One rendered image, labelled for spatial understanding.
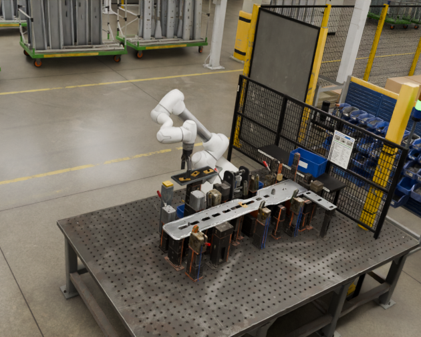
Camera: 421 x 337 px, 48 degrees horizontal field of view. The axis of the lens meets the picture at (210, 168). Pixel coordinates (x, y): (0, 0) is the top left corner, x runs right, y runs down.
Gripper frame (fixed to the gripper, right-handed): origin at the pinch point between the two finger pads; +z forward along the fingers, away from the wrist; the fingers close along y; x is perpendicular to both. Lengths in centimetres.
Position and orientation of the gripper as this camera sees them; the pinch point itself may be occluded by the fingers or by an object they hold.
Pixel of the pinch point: (185, 172)
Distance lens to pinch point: 358.9
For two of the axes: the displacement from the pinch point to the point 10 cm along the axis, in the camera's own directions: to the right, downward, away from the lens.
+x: 9.4, -0.6, 3.4
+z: -1.1, 8.8, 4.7
